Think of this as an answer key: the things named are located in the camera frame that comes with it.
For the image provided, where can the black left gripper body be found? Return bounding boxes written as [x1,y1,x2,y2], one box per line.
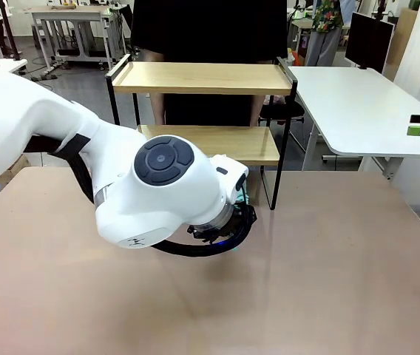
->
[187,201,257,245]

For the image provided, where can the person's right forearm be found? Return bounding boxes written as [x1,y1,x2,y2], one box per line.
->
[141,47,166,125]

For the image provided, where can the person's left forearm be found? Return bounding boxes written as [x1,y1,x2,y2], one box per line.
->
[248,94,265,129]

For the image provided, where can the two-tier wooden metal shelf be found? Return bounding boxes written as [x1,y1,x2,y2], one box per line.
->
[105,53,299,211]

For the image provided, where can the large white table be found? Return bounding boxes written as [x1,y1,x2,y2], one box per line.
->
[287,65,420,182]

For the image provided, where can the brown wooden board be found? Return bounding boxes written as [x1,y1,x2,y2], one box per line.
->
[385,7,420,82]

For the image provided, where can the black computer monitor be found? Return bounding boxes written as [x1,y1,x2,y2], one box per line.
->
[345,10,396,74]

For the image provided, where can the person in floral shirt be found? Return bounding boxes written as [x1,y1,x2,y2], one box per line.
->
[308,0,345,67]

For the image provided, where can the dark grey plastic stool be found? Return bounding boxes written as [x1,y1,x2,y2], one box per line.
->
[257,94,306,129]

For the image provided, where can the person in black clothes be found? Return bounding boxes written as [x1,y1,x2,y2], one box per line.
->
[130,0,288,126]

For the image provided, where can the cardboard box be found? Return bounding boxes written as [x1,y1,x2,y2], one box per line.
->
[0,155,30,193]

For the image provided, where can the grey metal workbench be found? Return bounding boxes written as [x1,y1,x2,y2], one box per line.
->
[24,4,126,71]

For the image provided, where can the white side table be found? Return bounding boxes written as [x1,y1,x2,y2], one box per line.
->
[0,57,29,75]

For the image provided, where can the black stand pole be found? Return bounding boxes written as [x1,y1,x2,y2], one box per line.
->
[0,0,28,61]

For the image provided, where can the black braided cable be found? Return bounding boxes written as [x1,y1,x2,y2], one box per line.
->
[23,135,256,259]

